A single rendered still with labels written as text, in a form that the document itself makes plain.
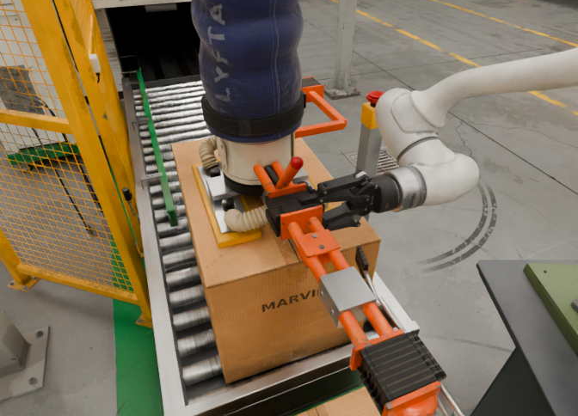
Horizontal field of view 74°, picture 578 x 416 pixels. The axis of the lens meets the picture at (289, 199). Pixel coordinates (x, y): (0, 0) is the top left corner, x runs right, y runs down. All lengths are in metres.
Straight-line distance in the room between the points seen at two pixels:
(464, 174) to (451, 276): 1.38
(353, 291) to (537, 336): 0.61
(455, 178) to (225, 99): 0.49
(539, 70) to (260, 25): 0.49
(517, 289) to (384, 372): 0.73
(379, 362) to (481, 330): 1.55
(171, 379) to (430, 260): 1.55
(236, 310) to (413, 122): 0.56
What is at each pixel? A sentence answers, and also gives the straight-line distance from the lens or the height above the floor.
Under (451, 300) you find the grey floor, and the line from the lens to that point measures 2.11.
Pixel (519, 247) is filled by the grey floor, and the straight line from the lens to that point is 2.54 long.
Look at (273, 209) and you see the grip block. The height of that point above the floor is 1.10.
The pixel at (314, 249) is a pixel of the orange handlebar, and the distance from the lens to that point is 0.65.
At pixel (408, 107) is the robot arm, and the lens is 0.89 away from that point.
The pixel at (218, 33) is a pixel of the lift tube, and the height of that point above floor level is 1.37.
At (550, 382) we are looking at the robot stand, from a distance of 1.06.
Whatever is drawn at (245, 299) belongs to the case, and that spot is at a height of 0.88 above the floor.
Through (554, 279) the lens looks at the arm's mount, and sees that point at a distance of 1.22.
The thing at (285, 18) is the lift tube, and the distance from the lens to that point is 0.76.
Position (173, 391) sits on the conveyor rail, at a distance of 1.10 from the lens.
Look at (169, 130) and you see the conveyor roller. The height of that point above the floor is 0.54.
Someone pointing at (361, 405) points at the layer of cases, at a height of 0.54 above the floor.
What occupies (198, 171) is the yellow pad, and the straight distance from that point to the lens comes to 1.09.
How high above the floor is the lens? 1.56
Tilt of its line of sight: 38 degrees down
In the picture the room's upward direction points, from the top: straight up
